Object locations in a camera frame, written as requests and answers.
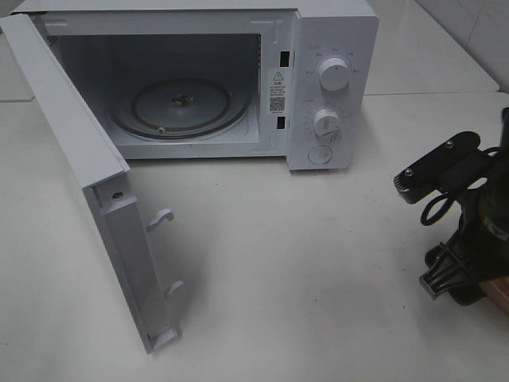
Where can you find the white microwave oven body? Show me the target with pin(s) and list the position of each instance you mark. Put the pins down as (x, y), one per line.
(109, 47)

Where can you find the upper white power knob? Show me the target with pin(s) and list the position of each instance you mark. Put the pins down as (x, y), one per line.
(334, 73)

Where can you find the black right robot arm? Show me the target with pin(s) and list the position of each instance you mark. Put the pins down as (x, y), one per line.
(504, 131)

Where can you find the white timer knob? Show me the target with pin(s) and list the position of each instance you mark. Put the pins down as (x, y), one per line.
(326, 122)

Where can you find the pink round plate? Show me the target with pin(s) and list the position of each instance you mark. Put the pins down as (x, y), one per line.
(497, 291)

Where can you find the white warning label sticker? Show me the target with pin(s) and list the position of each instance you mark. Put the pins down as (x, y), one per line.
(277, 88)

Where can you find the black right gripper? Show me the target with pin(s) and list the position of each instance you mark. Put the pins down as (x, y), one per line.
(478, 250)

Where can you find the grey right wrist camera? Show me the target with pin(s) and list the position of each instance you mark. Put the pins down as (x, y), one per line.
(419, 179)

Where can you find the white microwave door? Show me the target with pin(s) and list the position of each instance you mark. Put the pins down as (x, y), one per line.
(102, 174)

